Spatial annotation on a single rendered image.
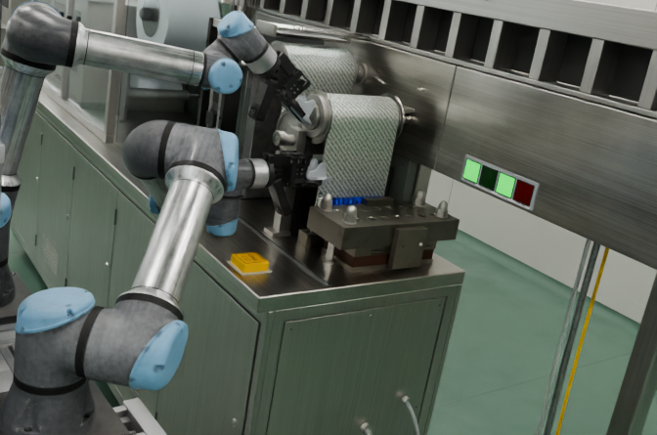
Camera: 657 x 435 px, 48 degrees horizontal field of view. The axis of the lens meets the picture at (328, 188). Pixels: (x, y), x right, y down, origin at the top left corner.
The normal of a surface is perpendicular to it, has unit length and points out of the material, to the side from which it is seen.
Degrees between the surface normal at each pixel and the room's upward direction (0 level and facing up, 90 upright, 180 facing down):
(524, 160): 90
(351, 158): 90
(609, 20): 90
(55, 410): 73
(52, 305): 7
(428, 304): 90
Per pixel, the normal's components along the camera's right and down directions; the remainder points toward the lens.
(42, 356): -0.04, 0.29
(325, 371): 0.56, 0.32
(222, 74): 0.33, 0.32
